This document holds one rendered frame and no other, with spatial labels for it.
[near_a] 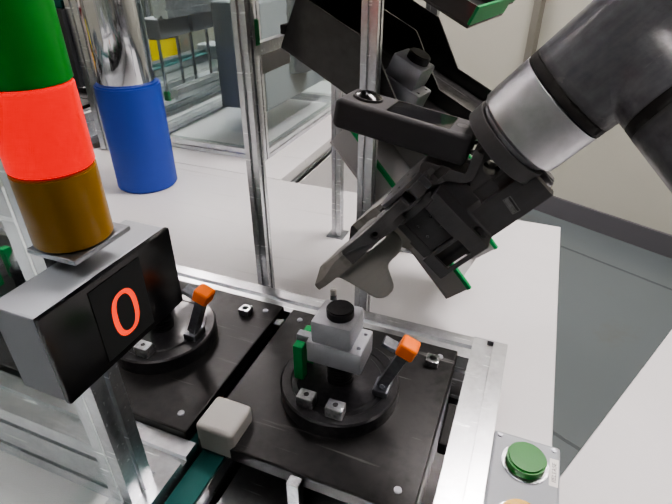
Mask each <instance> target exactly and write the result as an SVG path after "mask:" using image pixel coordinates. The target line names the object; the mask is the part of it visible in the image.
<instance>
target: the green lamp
mask: <svg viewBox="0 0 672 504"><path fill-rule="evenodd" d="M73 76H74V74H73V71H72V67H71V63H70V59H69V56H68V52H67V48H66V44H65V41H64V37H63V33H62V29H61V26H60V22H59V18H58V14H57V10H56V7H55V3H54V0H0V92H17V91H28V90H36V89H42V88H47V87H52V86H56V85H60V84H63V83H65V82H68V81H69V80H71V79H72V77H73Z"/></svg>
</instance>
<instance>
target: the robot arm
mask: <svg viewBox="0 0 672 504"><path fill-rule="evenodd" d="M333 123H334V125H335V126H336V127H338V128H341V129H344V130H347V131H351V132H354V133H357V134H360V135H363V136H367V137H370V138H373V139H376V140H379V141H383V142H386V143H389V144H392V145H395V146H399V147H402V148H405V149H408V150H411V151H415V152H418V153H421V154H424V155H427V156H426V157H424V158H423V159H422V160H421V161H420V162H418V163H417V164H416V165H415V166H414V167H413V168H411V169H410V170H409V171H408V172H407V173H406V174H405V175H404V176H403V177H402V178H401V179H400V180H399V181H398V182H397V183H396V185H395V186H394V187H393V188H392V189H390V190H389V191H388V192H387V193H386V194H385V195H384V196H382V197H381V198H380V200H378V201H377V202H376V203H375V204H374V205H373V206H372V207H371V208H370V209H368V210H367V211H366V212H365V213H364V214H363V215H362V216H361V217H360V218H359V219H358V220H357V221H356V222H355V223H354V224H353V225H352V226H351V228H350V237H349V241H347V242H346V243H345V244H344V245H343V246H342V247H340V248H339V249H338V250H337V251H336V252H335V253H334V254H333V255H332V256H331V257H330V258H329V259H328V260H327V261H325V262H324V263H323V264H322V265H321V266H320V269H319V272H318V276H317V279H316V283H315V286H316V287H317V288H318V289H319V290H320V289H322V288H323V287H325V286H326V285H328V284H329V283H330V282H332V281H333V280H334V279H336V278H342V279H344V280H346V281H347V282H349V283H351V284H352V285H354V286H356V287H358V288H359V289H361V290H363V291H364V292H366V293H368V294H369V295H371V296H373V297H375V298H384V297H386V296H388V295H389V294H390V293H391V292H392V291H393V288H394V284H393V281H392V278H391V275H390V272H389V268H388V265H389V263H390V261H391V260H392V259H393V258H394V257H395V256H396V255H397V254H398V253H399V252H400V250H401V248H402V247H403V248H406V249H411V248H413V247H414V248H415V249H416V250H417V251H418V252H419V253H420V254H421V255H422V256H423V257H424V259H423V261H424V262H425V263H426V264H427V265H428V266H429V267H430V269H431V270H432V271H433V272H434V273H435V274H436V275H437V276H438V277H439V278H440V279H441V278H443V277H444V276H446V275H447V274H449V273H450V272H452V271H453V270H455V269H456V268H458V267H460V266H461V265H463V264H464V263H466V262H467V261H469V260H470V259H472V258H473V257H475V256H476V255H478V254H479V253H481V252H482V251H484V250H485V249H487V248H488V246H489V243H490V239H491V238H492V237H493V236H494V235H495V234H497V233H498V232H500V231H501V230H503V229H504V228H506V227H507V226H509V225H510V224H512V223H513V222H515V221H516V220H518V219H519V218H521V217H522V216H524V215H525V214H527V213H528V212H530V211H531V210H533V209H534V208H536V207H537V206H539V205H540V204H542V203H543V202H545V201H546V200H548V199H549V198H551V197H552V196H553V193H554V191H553V189H551V187H552V185H553V183H554V179H555V178H554V176H553V175H552V174H551V173H550V172H549V171H552V170H554V169H555V168H556V167H558V166H559V165H561V164H562V163H563V162H565V161H566V160H568V159H569V158H570V157H572V156H573V155H575V154H576V153H577V152H579V151H580V150H582V149H583V148H585V147H586V146H587V145H589V144H590V143H592V142H593V141H594V140H596V139H597V138H599V137H600V136H601V135H603V134H604V133H606V132H607V131H609V130H610V129H612V128H613V127H615V126H616V125H618V124H620V126H621V127H622V128H623V129H624V131H625V132H626V134H627V135H628V136H629V138H630V140H631V141H632V142H633V144H634V145H635V146H636V147H637V149H638V150H639V151H640V153H641V154H642V155H643V157H644V158H645V159H646V160H647V162H648V163H649V164H650V166H651V167H652V168H653V169H654V171H655V172H656V173H657V175H658V176H659V177H660V179H661V180H662V181H663V182H664V184H665V185H666V186H667V188H668V189H669V190H670V192H671V193H672V0H593V1H592V2H591V3H590V4H588V5H587V6H586V7H585V8H584V9H583V10H582V11H581V12H579V13H578V14H577V15H576V16H575V17H574V18H573V19H572V20H571V21H569V22H568V23H567V24H566V25H565V26H564V27H563V28H562V29H561V30H559V31H558V32H557V33H556V34H555V35H554V36H553V37H552V38H551V39H549V40H548V41H547V42H546V43H545V44H544V45H543V46H542V47H541V48H539V49H538V50H537V51H536V52H535V53H534V54H533V55H532V56H531V57H529V58H528V59H527V60H526V61H525V62H524V63H522V64H521V65H520V66H519V67H518V68H517V69H516V70H515V71H514V72H512V73H511V74H510V75H509V76H508V77H507V78H506V79H505V80H503V81H502V82H501V83H500V84H499V85H498V86H497V87H496V88H494V89H493V90H492V91H491V92H490V93H489V94H488V95H487V101H483V102H482V103H481V104H480V105H479V106H478V107H477V108H476V109H474V110H473V111H472V112H471V113H470V115H469V120H466V119H463V118H460V117H456V116H453V115H449V114H446V113H442V112H439V111H435V110H432V109H428V108H425V107H421V106H418V105H414V104H411V103H407V102H404V101H400V100H397V99H393V98H390V97H386V96H383V95H379V94H378V93H376V92H374V91H372V90H362V89H356V90H354V91H352V92H350V93H348V94H346V95H344V96H343V97H341V98H339V99H338V100H337V101H336V105H335V111H334V117H333ZM476 139H477V140H478V141H476ZM474 145H477V146H476V148H475V150H473V148H474ZM470 154H471V155H473V156H472V158H471V159H470V158H468V156H469V155H470ZM490 160H493V161H494V162H491V161H490ZM384 237H385V238H384ZM382 238H384V239H383V240H382V241H381V242H379V241H380V240H381V239H382ZM378 242H379V243H378ZM377 243H378V244H377ZM375 244H377V245H376V246H375V247H374V248H373V249H372V250H371V251H369V250H370V249H371V248H372V247H373V246H374V245H375ZM367 251H369V252H367ZM465 254H466V255H467V256H465V257H464V258H462V259H461V260H459V261H458V262H456V263H455V264H453V265H452V266H450V267H449V268H448V267H447V266H449V265H450V264H452V263H453V262H455V261H456V260H458V259H459V258H461V257H462V256H464V255H465Z"/></svg>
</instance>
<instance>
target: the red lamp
mask: <svg viewBox="0 0 672 504"><path fill-rule="evenodd" d="M0 158H1V161H2V164H3V167H4V169H5V172H6V173H7V175H9V176H11V177H13V178H17V179H22V180H44V179H52V178H58V177H62V176H67V175H70V174H73V173H76V172H79V171H81V170H83V169H85V168H87V167H88V166H90V165H91V164H92V163H93V161H94V160H95V153H94V150H93V146H92V142H91V138H90V135H89V131H88V127H87V123H86V120H85V116H84V112H83V108H82V104H81V101H80V97H79V93H78V89H77V86H76V82H75V79H74V78H72V79H71V80H69V81H68V82H65V83H63V84H60V85H56V86H52V87H47V88H42V89H36V90H28V91H17V92H0Z"/></svg>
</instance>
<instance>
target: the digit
mask: <svg viewBox="0 0 672 504"><path fill-rule="evenodd" d="M88 296H89V299H90V303H91V306H92V309H93V312H94V315H95V318H96V321H97V324H98V327H99V330H100V333H101V337H102V340H103V343H104V346H105V349H106V352H107V355H108V358H109V361H110V362H111V361H112V360H113V359H114V358H115V357H116V356H117V355H119V354H120V353H121V352H122V351H123V350H124V349H125V348H126V347H127V346H128V345H129V344H131V343H132V342H133V341H134V340H135V339H136V338H137V337H138V336H139V335H140V334H141V333H143V332H144V331H145V330H146V329H147V328H148V327H149V326H150V325H151V324H152V323H153V322H154V318H153V314H152V310H151V306H150V302H149V298H148V294H147V289H146V285H145V281H144V277H143V273H142V269H141V265H140V261H139V257H138V258H136V259H135V260H133V261H132V262H131V263H129V264H128V265H127V266H125V267H124V268H122V269H121V270H120V271H118V272H117V273H116V274H114V275H113V276H112V277H110V278H109V279H107V280H106V281H105V282H103V283H102V284H101V285H99V286H98V287H97V288H95V289H94V290H92V291H91V292H90V293H88Z"/></svg>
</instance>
